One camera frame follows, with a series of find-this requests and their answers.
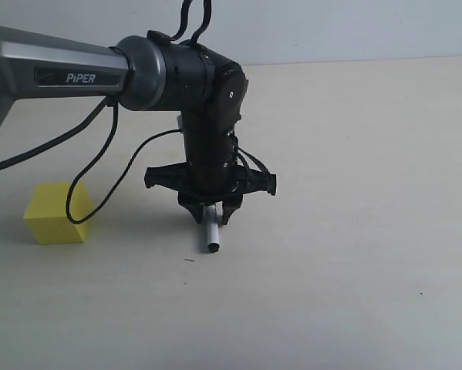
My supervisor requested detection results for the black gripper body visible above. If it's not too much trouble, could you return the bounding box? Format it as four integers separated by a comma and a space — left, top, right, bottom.
144, 163, 277, 205

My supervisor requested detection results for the black and white marker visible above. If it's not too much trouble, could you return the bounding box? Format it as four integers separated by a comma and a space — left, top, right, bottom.
204, 203, 220, 254

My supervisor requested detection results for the yellow foam cube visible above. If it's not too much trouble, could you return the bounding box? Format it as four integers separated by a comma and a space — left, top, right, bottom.
23, 182, 89, 245

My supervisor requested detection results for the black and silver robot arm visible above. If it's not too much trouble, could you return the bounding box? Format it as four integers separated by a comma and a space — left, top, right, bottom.
0, 26, 277, 222

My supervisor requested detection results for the black cable pair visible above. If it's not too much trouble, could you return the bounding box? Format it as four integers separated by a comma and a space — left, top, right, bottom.
170, 0, 213, 46

